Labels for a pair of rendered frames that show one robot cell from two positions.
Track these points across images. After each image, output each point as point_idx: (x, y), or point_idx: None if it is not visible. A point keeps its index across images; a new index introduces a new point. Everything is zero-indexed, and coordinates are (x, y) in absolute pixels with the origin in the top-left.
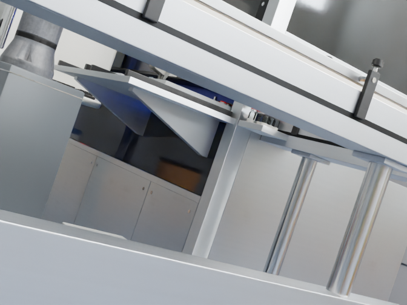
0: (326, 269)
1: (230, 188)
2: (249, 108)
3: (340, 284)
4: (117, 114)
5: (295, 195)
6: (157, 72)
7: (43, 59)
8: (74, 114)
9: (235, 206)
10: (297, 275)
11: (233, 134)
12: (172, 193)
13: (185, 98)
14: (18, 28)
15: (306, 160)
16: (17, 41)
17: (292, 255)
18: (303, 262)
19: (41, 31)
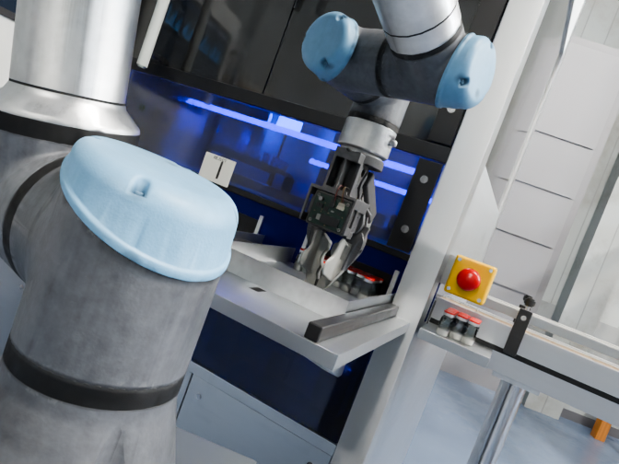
0: (406, 428)
1: (382, 425)
2: (428, 302)
3: None
4: None
5: (499, 443)
6: (309, 270)
7: (167, 454)
8: None
9: (379, 441)
10: (391, 457)
11: (407, 350)
12: (256, 416)
13: (382, 335)
14: (37, 353)
15: (518, 389)
16: (50, 428)
17: (394, 442)
18: (398, 439)
19: (164, 365)
